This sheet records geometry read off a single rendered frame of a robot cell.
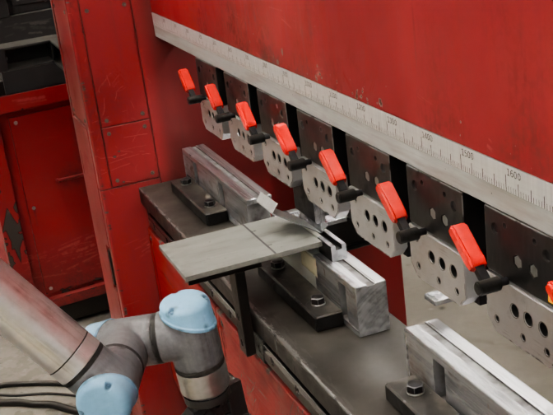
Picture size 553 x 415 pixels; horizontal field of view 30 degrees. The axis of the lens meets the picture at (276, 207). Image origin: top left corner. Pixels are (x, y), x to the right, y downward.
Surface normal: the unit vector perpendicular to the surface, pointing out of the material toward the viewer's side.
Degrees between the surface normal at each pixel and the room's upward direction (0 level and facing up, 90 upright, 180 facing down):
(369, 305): 90
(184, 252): 0
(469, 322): 0
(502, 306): 90
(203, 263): 0
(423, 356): 90
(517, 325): 90
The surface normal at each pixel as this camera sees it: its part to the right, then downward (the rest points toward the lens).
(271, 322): -0.12, -0.93
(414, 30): -0.92, 0.23
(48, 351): 0.04, 0.28
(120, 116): 0.36, 0.28
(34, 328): 0.27, 0.04
